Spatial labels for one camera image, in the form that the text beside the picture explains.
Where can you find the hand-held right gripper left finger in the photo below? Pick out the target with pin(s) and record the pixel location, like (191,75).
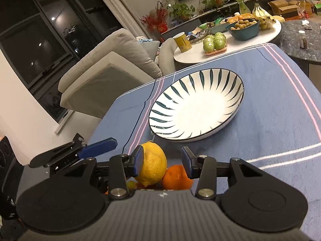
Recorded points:
(139,162)

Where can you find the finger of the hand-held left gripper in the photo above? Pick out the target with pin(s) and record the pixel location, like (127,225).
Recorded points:
(79,140)
(100,146)

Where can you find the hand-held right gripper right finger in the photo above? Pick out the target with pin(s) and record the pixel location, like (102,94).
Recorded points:
(186,163)

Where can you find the yellow lemon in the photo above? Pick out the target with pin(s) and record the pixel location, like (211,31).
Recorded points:
(154,163)

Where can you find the orange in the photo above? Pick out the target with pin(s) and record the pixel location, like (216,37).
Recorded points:
(175,178)

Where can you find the striped white ceramic bowl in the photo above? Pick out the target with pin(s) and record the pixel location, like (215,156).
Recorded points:
(195,108)

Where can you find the small yellow fruit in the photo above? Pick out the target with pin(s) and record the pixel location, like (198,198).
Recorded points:
(131,184)

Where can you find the beige sofa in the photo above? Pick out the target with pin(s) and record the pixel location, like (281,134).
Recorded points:
(107,65)

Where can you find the blue striped tablecloth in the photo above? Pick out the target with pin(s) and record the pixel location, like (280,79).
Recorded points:
(270,110)

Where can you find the dark window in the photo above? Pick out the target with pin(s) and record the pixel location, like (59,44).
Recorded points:
(37,42)

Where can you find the grey cushion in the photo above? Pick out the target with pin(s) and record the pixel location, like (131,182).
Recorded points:
(150,50)

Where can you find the pink tray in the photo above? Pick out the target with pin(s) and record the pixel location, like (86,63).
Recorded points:
(215,52)

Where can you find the yellow can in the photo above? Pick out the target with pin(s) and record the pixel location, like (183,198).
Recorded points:
(182,42)

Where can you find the pack of green apples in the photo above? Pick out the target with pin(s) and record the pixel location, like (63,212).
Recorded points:
(214,42)

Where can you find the glass dish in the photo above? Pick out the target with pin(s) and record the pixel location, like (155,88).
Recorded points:
(198,35)

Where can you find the white round table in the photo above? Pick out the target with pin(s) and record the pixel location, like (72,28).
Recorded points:
(240,45)

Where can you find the red berry plant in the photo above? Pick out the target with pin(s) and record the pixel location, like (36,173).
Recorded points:
(155,20)

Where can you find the light teal bowl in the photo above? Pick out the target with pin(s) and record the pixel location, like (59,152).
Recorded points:
(215,27)

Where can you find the dark blue bowl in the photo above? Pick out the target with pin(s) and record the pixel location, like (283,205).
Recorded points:
(244,34)

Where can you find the white curtain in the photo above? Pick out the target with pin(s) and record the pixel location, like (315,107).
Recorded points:
(117,2)

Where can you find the television cabinet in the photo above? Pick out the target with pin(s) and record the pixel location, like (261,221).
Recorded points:
(200,17)

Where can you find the pile of longans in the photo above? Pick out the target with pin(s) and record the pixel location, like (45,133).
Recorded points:
(243,24)

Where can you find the orange plate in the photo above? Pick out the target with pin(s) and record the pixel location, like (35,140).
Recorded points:
(238,18)

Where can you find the dark marble table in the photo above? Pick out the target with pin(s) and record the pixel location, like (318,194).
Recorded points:
(301,55)

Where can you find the bunch of bananas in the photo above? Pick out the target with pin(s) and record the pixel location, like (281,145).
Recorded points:
(263,16)

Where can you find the glass vase with plant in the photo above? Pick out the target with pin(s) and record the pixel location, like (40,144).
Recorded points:
(242,3)

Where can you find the small white bottle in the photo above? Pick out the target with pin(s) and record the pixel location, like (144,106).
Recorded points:
(303,40)

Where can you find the cardboard box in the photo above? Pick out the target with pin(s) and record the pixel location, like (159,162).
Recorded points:
(282,7)

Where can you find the red snack bag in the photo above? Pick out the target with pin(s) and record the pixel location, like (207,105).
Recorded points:
(306,10)

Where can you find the green box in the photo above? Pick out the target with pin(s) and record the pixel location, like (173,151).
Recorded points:
(318,6)

